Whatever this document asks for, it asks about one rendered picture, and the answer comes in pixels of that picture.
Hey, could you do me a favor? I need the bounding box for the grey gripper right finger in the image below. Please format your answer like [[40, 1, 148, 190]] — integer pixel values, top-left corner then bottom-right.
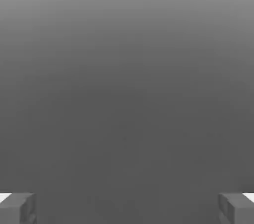
[[217, 192, 254, 224]]

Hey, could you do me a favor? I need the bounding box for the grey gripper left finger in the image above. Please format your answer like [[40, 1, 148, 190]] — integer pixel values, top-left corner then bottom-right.
[[0, 192, 38, 224]]

